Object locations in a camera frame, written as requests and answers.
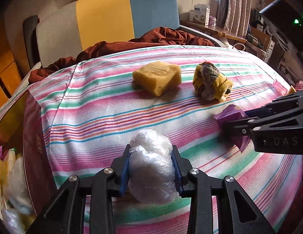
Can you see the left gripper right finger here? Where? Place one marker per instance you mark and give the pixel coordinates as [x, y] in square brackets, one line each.
[237, 212]

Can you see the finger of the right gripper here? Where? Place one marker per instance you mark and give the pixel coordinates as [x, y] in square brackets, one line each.
[288, 103]
[283, 119]

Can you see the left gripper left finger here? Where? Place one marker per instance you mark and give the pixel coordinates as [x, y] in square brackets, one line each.
[65, 211]

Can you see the clear plastic bag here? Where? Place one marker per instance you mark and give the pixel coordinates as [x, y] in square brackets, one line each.
[151, 170]

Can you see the purple snack packet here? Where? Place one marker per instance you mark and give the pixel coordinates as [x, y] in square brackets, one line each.
[237, 137]

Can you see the pink plastic comb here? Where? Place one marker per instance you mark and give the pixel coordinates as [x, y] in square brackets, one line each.
[280, 88]

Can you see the yellow sponge wedge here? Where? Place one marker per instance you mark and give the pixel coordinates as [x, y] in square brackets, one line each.
[291, 90]

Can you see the pink pillow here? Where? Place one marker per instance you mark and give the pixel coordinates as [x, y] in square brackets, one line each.
[299, 86]

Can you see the yellow patterned rolled sock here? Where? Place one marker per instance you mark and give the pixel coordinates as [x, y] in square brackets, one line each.
[210, 84]

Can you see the wooden side table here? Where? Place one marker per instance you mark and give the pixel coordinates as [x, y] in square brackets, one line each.
[216, 32]

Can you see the gold metal tin box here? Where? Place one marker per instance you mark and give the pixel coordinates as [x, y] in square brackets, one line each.
[21, 128]

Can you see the striped bed sheet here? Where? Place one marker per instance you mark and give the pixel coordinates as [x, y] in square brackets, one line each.
[90, 112]

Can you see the pink beige curtain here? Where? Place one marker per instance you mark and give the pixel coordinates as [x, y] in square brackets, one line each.
[234, 15]

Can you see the yellow sponge block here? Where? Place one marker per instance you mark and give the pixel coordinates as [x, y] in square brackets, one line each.
[156, 77]

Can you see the white cardboard box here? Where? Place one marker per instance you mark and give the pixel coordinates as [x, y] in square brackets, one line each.
[200, 14]

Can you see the rust brown blanket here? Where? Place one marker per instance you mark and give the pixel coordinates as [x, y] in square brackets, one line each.
[156, 37]

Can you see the wooden wardrobe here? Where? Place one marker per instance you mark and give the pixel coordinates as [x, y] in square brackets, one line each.
[13, 61]

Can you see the colour block headboard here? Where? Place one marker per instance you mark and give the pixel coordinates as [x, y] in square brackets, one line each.
[83, 23]

